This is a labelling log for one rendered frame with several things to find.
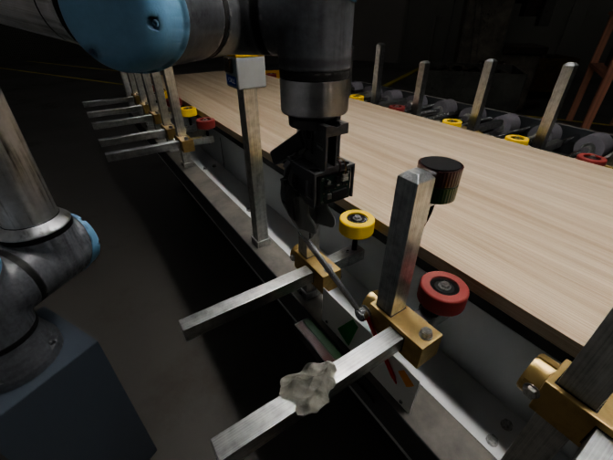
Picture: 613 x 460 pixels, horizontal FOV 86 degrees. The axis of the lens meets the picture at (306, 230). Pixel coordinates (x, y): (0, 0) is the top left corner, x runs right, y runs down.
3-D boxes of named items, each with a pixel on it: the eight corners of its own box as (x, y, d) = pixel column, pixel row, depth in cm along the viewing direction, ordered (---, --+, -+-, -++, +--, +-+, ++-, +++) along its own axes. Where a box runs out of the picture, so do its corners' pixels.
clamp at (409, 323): (416, 370, 52) (422, 350, 49) (359, 315, 61) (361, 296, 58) (439, 352, 54) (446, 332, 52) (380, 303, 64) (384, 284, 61)
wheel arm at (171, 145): (109, 164, 129) (105, 153, 126) (108, 162, 131) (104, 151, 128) (214, 143, 149) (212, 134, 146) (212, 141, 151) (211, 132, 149)
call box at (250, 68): (239, 93, 73) (234, 54, 68) (226, 88, 77) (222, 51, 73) (266, 90, 76) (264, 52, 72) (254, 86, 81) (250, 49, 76)
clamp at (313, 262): (320, 296, 71) (320, 278, 68) (287, 263, 80) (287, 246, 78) (342, 285, 74) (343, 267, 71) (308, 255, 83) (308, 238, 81)
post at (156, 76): (171, 157, 169) (146, 52, 143) (170, 155, 172) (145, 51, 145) (178, 156, 171) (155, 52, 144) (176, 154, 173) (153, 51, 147)
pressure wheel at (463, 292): (434, 354, 57) (451, 308, 51) (400, 324, 62) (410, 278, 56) (462, 333, 61) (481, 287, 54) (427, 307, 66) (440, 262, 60)
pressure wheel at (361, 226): (370, 267, 76) (376, 226, 70) (336, 265, 77) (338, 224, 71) (369, 247, 83) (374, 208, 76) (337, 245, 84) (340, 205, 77)
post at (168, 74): (186, 174, 152) (161, 58, 126) (184, 172, 154) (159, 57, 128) (193, 172, 154) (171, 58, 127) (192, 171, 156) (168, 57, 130)
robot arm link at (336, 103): (266, 75, 43) (326, 69, 47) (269, 113, 45) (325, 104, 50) (305, 85, 37) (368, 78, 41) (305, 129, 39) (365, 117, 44)
